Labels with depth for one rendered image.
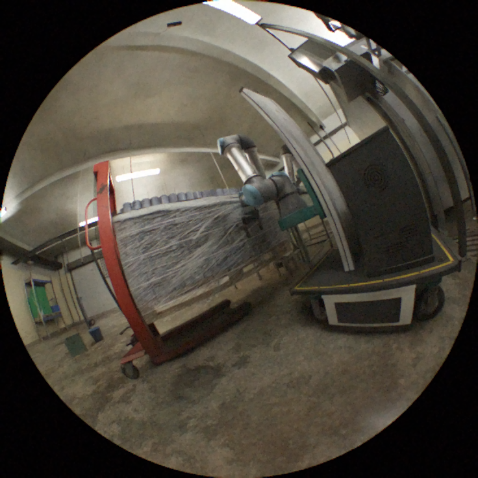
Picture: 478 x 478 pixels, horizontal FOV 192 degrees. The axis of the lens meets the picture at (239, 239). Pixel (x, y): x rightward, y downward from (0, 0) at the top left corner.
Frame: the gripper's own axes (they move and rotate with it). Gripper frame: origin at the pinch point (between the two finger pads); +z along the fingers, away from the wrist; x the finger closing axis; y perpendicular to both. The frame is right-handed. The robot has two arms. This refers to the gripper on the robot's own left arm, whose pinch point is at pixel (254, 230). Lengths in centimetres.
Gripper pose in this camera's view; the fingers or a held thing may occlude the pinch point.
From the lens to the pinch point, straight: 109.5
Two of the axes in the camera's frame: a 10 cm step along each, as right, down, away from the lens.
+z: 3.2, 8.8, 3.6
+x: -7.9, 4.5, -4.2
